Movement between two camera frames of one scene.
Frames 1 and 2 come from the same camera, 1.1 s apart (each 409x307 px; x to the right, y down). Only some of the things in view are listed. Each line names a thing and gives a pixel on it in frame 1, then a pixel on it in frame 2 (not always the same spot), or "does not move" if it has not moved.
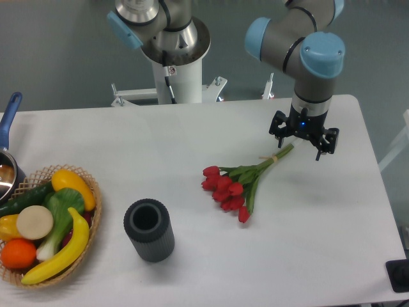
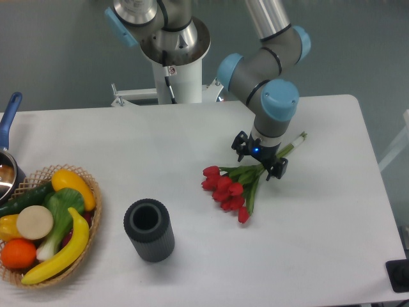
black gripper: x=312 y=127 to x=264 y=153
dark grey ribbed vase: x=149 y=228 does not move
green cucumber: x=34 y=197 does not move
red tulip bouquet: x=233 y=187 does not move
